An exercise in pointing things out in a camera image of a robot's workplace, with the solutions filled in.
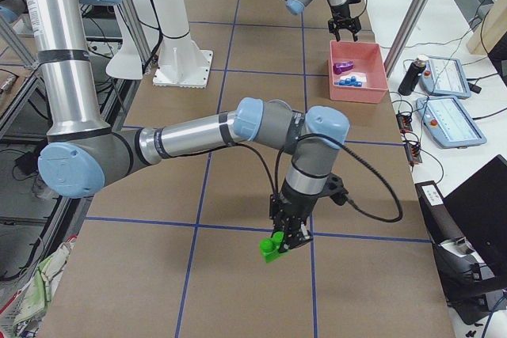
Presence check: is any black water bottle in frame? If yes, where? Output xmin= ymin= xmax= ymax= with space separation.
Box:
xmin=398 ymin=59 xmax=426 ymax=96

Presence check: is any purple curved block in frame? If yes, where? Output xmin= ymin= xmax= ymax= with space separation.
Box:
xmin=332 ymin=61 xmax=354 ymax=74

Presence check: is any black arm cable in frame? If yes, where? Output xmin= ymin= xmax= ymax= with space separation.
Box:
xmin=173 ymin=134 xmax=404 ymax=223

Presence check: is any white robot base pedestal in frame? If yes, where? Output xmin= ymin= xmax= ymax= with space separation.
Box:
xmin=153 ymin=0 xmax=213 ymax=89

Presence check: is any near teach pendant tablet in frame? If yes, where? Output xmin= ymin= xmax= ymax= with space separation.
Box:
xmin=416 ymin=96 xmax=487 ymax=149

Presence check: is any near orange USB hub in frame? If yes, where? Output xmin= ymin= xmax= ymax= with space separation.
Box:
xmin=403 ymin=140 xmax=422 ymax=167

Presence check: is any black laptop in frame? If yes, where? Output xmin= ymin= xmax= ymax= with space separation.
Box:
xmin=444 ymin=154 xmax=506 ymax=275

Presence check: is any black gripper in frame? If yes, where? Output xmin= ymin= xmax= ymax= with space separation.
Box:
xmin=328 ymin=0 xmax=361 ymax=42
xmin=269 ymin=173 xmax=349 ymax=253

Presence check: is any far teach pendant tablet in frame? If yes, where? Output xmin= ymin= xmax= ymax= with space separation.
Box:
xmin=419 ymin=55 xmax=471 ymax=99

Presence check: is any crumpled cloth bag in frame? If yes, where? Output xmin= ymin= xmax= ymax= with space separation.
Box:
xmin=1 ymin=235 xmax=78 ymax=337

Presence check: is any orange usb hub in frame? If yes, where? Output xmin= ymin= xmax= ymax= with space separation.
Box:
xmin=396 ymin=113 xmax=413 ymax=133
xmin=403 ymin=140 xmax=422 ymax=167

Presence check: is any far orange USB hub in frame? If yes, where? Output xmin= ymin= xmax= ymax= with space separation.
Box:
xmin=396 ymin=113 xmax=413 ymax=133

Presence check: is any pink plastic box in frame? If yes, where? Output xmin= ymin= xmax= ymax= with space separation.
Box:
xmin=328 ymin=40 xmax=388 ymax=104

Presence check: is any green block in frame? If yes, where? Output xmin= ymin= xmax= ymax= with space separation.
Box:
xmin=259 ymin=237 xmax=283 ymax=264

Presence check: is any aluminium frame post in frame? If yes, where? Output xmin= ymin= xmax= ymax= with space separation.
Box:
xmin=383 ymin=0 xmax=428 ymax=78

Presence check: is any long blue stud block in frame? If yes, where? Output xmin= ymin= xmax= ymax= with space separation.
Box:
xmin=334 ymin=76 xmax=363 ymax=87

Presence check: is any teach pendant tablet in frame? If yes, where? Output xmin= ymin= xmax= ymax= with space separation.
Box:
xmin=416 ymin=96 xmax=487 ymax=149
xmin=419 ymin=55 xmax=471 ymax=99

